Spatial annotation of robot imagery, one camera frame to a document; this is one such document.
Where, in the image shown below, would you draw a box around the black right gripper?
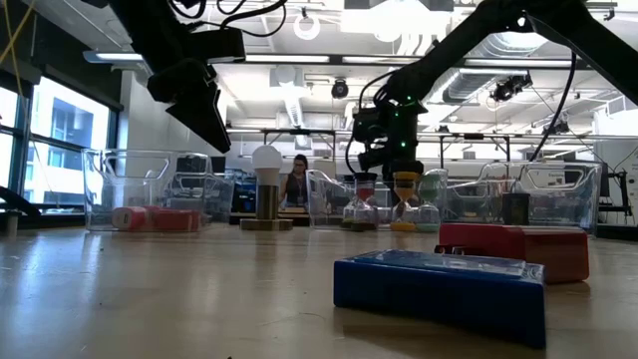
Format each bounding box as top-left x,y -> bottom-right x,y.
356,102 -> 426,183

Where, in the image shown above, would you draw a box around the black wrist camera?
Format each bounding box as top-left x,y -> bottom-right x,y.
191,27 -> 247,65
351,107 -> 386,145

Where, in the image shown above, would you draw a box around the white bulb brass lamp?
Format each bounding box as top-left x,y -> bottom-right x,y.
239,145 -> 294,231

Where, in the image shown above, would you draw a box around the clear plastic bin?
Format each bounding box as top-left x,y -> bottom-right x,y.
441,160 -> 603,235
82,148 -> 236,233
304,168 -> 450,233

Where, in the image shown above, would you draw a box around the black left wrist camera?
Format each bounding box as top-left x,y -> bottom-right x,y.
191,27 -> 247,65

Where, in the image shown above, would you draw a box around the orange sand timer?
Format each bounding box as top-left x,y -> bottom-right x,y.
390,172 -> 420,232

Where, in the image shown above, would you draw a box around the lavender charger block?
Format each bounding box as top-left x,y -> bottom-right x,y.
166,197 -> 201,211

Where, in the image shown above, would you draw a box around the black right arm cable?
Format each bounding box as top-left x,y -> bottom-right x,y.
345,69 -> 400,176

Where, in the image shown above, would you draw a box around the long ceiling light strip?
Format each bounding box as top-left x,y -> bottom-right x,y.
82,48 -> 638,71

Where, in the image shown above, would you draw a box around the large window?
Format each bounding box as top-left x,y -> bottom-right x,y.
0,69 -> 124,223

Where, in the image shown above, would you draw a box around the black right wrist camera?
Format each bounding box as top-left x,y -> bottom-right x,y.
351,107 -> 386,145

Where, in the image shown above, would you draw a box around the silver ventilation duct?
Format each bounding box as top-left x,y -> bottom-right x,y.
441,29 -> 554,104

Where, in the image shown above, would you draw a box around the black background frame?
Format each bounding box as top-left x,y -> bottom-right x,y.
226,127 -> 638,180

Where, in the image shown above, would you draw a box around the blue digital timer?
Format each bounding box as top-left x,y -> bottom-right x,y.
332,248 -> 547,350

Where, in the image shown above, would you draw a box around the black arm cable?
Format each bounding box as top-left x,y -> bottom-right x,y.
345,69 -> 400,176
167,0 -> 290,39

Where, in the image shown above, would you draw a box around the white ceiling ring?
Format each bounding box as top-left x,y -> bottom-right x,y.
292,12 -> 322,41

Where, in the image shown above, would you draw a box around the pink small charger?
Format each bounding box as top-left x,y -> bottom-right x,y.
112,206 -> 151,231

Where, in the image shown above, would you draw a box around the white ceiling pipes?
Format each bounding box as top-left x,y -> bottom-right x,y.
283,29 -> 453,157

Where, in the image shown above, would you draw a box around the black hanging cable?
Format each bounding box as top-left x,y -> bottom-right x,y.
528,49 -> 580,165

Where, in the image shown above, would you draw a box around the black tripod stand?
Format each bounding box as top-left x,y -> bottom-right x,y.
597,155 -> 638,220

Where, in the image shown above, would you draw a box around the black slanted bar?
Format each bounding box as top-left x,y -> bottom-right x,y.
0,183 -> 44,218

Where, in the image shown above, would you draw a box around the yellow hanging cable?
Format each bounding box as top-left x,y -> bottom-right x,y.
0,0 -> 37,101

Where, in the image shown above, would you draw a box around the teal sand timer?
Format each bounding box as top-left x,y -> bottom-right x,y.
416,172 -> 445,233

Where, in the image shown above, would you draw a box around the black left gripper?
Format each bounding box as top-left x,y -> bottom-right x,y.
107,0 -> 233,155

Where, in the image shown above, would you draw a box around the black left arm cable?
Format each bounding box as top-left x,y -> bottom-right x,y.
167,0 -> 290,39

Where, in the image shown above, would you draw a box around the black-capped red sand timer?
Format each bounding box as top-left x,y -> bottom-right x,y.
352,172 -> 379,232

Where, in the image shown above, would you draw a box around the person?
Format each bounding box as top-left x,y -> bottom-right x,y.
278,153 -> 314,208

